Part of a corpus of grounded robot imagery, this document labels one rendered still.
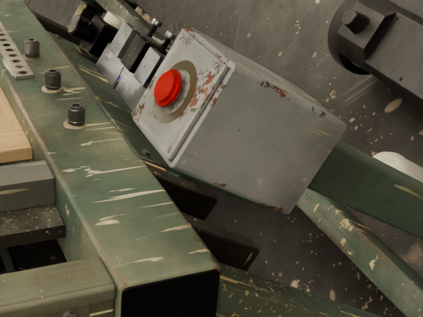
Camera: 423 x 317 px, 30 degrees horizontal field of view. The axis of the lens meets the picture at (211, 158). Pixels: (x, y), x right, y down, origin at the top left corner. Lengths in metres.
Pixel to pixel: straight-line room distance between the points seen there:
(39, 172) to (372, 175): 0.42
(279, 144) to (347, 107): 1.18
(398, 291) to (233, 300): 0.63
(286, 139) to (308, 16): 1.44
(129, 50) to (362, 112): 0.81
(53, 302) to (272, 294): 0.28
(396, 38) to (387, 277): 0.50
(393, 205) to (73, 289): 0.41
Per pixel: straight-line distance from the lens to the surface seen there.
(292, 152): 0.83
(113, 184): 0.99
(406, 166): 1.64
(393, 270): 1.51
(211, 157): 0.78
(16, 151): 1.14
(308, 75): 2.13
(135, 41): 1.28
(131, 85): 1.29
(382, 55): 1.70
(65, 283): 0.83
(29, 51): 1.37
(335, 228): 1.63
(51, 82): 1.24
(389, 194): 0.98
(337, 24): 1.83
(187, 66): 0.80
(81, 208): 0.95
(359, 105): 1.96
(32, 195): 1.03
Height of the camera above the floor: 1.34
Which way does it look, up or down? 35 degrees down
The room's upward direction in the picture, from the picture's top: 67 degrees counter-clockwise
